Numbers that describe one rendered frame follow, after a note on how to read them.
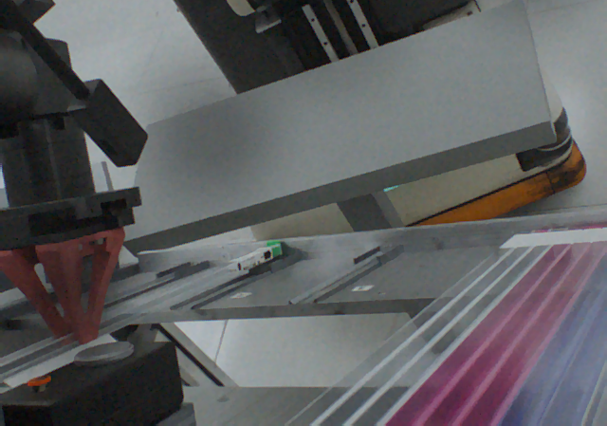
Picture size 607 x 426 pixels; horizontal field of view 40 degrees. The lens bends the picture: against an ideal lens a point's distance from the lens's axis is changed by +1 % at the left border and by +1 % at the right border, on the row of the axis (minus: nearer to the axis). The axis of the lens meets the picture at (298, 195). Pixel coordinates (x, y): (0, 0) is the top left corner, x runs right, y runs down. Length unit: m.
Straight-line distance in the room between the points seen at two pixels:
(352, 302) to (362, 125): 0.53
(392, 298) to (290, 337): 1.15
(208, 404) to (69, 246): 0.17
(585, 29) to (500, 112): 1.02
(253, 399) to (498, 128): 0.67
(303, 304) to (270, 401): 0.22
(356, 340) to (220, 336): 0.32
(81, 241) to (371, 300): 0.20
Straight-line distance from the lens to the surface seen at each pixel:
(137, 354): 0.35
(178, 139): 1.28
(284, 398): 0.41
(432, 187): 1.54
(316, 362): 1.68
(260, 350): 1.75
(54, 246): 0.55
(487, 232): 0.76
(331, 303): 0.61
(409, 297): 0.59
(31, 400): 0.32
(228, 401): 0.42
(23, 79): 0.53
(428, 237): 0.78
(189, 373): 1.05
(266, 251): 0.81
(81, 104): 0.42
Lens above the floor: 1.32
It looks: 42 degrees down
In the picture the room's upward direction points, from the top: 35 degrees counter-clockwise
